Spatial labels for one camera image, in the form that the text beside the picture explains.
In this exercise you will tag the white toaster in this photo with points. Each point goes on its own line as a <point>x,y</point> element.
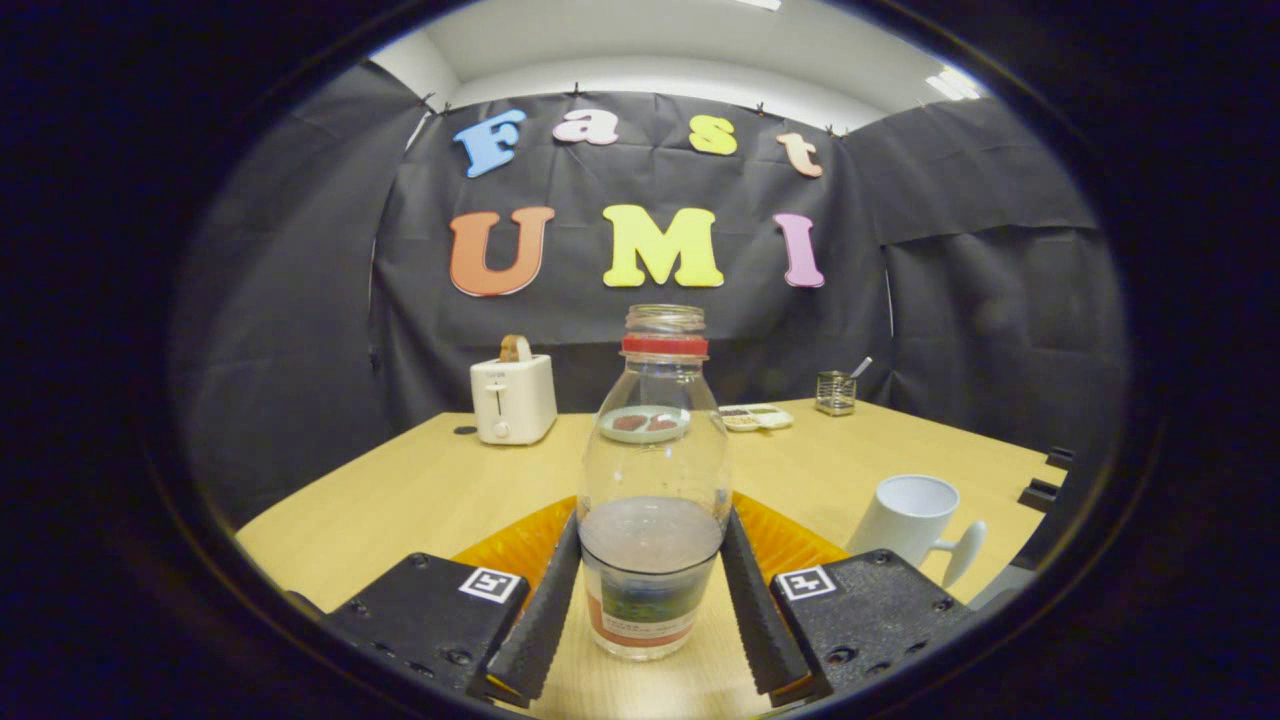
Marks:
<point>515,400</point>

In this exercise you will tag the clear plastic juice bottle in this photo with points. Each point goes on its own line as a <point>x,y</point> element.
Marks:
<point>650,560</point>

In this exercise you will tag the small ceiling light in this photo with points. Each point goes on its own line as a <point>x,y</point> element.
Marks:
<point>955,84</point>

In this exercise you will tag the green plate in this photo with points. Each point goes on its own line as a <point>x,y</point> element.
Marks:
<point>645,434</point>

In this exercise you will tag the white spoon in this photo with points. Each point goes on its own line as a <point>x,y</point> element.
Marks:
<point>861,367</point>

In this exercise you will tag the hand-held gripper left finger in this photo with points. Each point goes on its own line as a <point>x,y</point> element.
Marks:
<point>545,620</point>

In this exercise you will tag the toast slice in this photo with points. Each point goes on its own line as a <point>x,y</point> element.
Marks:
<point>515,348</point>

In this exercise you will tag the red meat slice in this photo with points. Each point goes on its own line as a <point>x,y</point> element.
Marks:
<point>662,424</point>
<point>628,423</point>

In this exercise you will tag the wooden table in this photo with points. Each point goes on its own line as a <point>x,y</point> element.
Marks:
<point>420,500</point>

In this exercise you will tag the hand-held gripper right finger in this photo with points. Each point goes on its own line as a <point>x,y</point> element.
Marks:
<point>765,620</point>

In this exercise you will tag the black backdrop cloth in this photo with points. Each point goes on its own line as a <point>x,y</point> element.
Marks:
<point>300,300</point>

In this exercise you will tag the white divided dish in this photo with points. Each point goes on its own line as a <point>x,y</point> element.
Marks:
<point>760,417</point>

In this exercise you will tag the white cup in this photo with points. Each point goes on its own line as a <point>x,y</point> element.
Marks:
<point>905,520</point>

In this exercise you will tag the black table clamp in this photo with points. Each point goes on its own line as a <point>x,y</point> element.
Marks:
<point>1060,458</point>
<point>1038,495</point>

